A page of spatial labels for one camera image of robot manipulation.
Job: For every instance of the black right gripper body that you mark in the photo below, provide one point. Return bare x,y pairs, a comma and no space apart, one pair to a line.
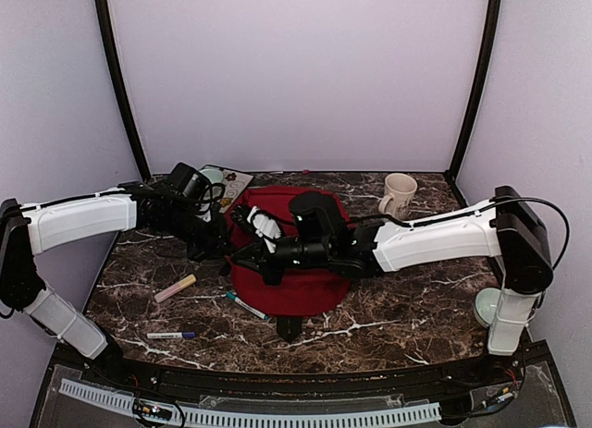
311,253

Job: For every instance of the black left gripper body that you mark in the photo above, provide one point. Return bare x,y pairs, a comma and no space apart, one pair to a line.
202,240

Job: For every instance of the red backpack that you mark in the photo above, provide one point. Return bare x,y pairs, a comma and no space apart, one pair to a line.
301,293

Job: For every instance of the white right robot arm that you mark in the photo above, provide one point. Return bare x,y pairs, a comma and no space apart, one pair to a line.
504,226

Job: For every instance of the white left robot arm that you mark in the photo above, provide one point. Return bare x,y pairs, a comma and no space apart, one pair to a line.
51,251

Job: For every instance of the pink yellow highlighter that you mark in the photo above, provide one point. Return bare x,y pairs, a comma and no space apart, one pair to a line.
175,288

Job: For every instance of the floral patterned square plate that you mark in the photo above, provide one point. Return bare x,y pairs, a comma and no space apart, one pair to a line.
236,182

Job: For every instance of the pale green ceramic bowl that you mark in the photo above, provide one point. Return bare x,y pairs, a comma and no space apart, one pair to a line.
212,174

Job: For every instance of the white pen purple cap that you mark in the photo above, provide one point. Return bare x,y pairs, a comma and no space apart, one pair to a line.
170,335

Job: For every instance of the white mug with red pattern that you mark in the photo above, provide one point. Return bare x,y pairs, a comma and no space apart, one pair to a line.
399,190

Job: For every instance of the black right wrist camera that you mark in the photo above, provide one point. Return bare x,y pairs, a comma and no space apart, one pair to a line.
317,216

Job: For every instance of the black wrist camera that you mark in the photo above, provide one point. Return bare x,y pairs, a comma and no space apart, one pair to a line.
317,216
187,182

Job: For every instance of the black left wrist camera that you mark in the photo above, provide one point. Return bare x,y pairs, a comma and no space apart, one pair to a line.
187,182

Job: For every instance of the white slotted cable duct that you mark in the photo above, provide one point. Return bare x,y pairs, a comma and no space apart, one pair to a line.
237,412

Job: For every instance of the black enclosure frame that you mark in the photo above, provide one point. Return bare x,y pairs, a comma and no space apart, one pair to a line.
461,373

